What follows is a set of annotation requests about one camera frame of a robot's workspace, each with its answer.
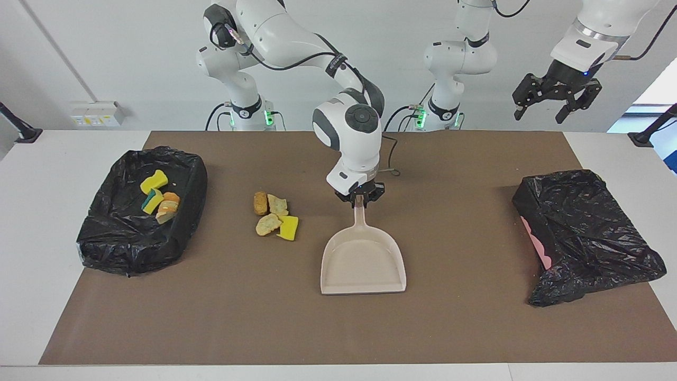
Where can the white wall conduit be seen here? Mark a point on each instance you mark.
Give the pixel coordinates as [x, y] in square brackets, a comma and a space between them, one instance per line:
[58, 50]

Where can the brown table mat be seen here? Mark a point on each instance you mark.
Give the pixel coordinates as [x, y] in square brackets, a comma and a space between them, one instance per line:
[338, 328]

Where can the bin lined with black bag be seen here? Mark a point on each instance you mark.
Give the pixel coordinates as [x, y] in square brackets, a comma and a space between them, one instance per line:
[121, 238]

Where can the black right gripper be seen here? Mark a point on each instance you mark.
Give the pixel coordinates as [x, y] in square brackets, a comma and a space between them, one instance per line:
[365, 191]

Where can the pale sponge chunk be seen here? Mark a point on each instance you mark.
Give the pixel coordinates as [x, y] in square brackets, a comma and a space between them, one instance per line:
[168, 208]
[268, 225]
[277, 205]

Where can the pink bin with black bag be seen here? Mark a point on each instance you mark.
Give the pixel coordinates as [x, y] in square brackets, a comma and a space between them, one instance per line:
[587, 233]

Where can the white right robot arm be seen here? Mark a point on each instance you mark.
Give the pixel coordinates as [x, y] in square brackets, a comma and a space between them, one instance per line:
[285, 32]

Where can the yellow sponge piece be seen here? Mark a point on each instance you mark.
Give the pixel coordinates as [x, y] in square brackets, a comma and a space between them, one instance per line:
[152, 202]
[289, 229]
[153, 182]

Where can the white wall socket box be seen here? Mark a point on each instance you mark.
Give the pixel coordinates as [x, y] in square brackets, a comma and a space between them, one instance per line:
[98, 114]

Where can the beige plastic dustpan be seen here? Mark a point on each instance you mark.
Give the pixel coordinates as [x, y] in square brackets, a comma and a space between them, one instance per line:
[362, 264]

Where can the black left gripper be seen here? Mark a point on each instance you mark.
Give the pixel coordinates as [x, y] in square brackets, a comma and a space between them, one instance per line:
[571, 79]

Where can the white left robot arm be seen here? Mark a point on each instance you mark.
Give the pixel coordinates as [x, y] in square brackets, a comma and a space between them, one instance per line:
[455, 58]

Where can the brown sponge chunk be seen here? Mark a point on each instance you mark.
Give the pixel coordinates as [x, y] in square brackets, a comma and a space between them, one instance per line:
[260, 203]

